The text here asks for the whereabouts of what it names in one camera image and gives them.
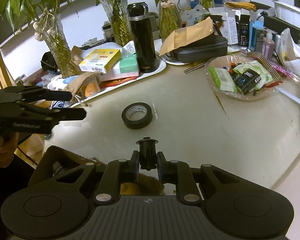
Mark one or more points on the yellow cloth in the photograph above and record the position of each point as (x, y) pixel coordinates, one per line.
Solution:
(240, 5)

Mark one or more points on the white blue tube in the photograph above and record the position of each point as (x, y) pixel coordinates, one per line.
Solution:
(62, 81)

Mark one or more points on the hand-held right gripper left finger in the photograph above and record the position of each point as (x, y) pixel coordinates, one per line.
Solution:
(136, 165)

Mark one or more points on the tall black carton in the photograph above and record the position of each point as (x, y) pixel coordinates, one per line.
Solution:
(244, 30)

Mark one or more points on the person's left hand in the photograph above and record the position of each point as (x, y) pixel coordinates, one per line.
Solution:
(5, 152)

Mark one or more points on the green tissue box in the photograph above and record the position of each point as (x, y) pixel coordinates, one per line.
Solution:
(127, 66)

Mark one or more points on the kraft paper envelope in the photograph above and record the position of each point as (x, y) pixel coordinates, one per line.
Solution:
(187, 35)

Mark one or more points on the black zip case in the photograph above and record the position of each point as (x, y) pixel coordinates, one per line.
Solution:
(202, 50)

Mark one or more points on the white blue face mask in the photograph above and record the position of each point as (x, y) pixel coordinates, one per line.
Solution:
(57, 104)

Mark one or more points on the blue carton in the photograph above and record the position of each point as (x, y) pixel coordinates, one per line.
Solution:
(257, 37)

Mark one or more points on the white food container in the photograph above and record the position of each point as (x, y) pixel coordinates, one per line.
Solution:
(295, 15)

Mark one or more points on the white plate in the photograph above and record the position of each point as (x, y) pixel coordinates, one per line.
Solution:
(170, 61)

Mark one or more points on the black thermos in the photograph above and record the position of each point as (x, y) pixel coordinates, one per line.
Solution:
(142, 42)

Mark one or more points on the tan round case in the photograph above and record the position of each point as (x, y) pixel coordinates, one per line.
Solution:
(130, 188)

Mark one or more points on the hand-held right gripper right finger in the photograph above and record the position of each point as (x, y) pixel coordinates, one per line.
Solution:
(160, 165)

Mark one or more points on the yellow white carton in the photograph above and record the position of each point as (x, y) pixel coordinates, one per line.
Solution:
(100, 58)

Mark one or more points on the white green wipes packet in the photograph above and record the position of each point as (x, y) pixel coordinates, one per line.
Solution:
(262, 71)

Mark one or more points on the black electrical tape roll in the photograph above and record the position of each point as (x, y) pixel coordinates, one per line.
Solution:
(126, 120)

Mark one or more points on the cardboard box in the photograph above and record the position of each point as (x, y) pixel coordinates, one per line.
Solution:
(150, 186)

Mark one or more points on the black snack packet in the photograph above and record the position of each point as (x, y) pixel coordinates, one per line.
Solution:
(247, 80)

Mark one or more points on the pink bottle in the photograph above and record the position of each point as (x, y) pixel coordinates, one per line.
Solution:
(267, 47)

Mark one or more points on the clear snack plate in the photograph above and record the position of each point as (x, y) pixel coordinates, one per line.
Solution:
(222, 93)

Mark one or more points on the green snack packet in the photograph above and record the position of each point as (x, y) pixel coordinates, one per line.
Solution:
(222, 78)

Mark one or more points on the black pouch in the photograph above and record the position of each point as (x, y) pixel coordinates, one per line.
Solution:
(48, 63)

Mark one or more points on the white tray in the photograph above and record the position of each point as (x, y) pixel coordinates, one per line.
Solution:
(160, 67)

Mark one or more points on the striped sticks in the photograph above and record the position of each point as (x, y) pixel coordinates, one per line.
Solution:
(195, 68)

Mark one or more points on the small white packet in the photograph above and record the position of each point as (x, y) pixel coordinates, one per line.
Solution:
(130, 47)

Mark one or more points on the small black cylinder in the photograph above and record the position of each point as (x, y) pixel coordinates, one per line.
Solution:
(147, 152)

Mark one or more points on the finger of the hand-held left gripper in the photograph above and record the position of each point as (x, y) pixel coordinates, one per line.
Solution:
(55, 95)
(70, 114)

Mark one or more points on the red flat packet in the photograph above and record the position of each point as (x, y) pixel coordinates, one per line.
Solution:
(117, 81)

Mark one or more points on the white plastic bag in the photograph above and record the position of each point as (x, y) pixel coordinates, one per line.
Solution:
(292, 50)

